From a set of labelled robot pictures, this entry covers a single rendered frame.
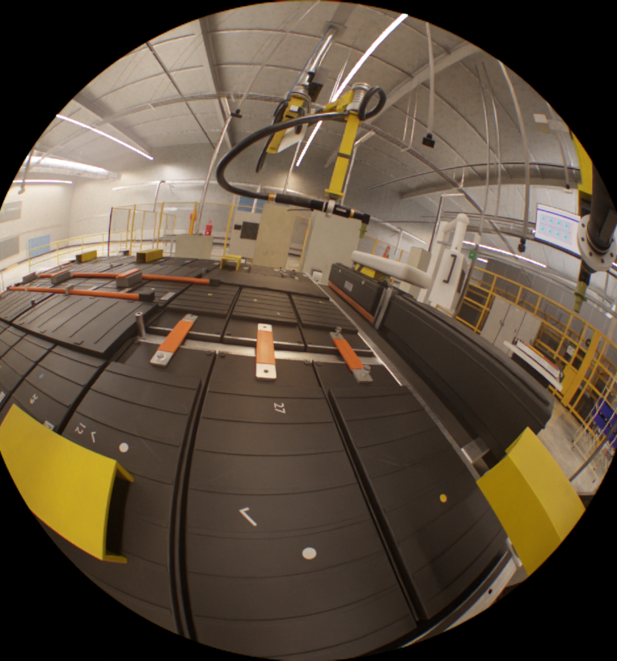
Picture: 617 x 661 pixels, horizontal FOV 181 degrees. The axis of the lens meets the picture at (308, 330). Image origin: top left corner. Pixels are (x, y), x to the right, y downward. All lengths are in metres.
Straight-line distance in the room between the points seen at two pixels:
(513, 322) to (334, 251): 7.47
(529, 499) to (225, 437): 0.22
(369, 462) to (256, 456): 0.10
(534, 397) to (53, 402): 0.57
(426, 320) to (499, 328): 8.91
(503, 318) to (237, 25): 15.19
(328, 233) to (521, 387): 4.64
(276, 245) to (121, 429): 4.54
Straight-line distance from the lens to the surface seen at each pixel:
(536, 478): 0.16
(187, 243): 4.75
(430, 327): 0.41
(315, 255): 4.69
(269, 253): 4.62
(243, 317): 0.39
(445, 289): 2.95
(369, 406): 0.25
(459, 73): 10.36
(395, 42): 9.84
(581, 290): 0.57
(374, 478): 0.19
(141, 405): 0.22
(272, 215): 4.64
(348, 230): 4.92
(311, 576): 0.16
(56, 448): 0.19
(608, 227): 0.32
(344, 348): 0.35
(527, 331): 8.97
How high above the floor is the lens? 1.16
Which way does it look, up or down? 24 degrees down
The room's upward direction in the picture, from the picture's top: 14 degrees clockwise
